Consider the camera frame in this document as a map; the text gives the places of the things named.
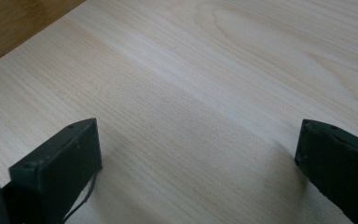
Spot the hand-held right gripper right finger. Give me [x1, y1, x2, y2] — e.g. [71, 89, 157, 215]
[294, 119, 358, 224]

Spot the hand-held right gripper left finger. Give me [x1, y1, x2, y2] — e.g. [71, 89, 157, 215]
[1, 118, 103, 224]

